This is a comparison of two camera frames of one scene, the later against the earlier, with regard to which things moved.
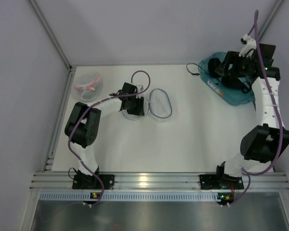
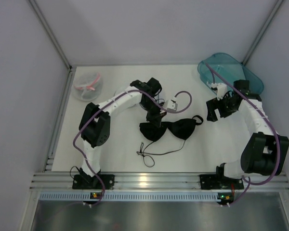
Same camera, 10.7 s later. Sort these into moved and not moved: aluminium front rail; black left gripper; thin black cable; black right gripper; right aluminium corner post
Moved: thin black cable; black left gripper; black right gripper
Not moved: aluminium front rail; right aluminium corner post
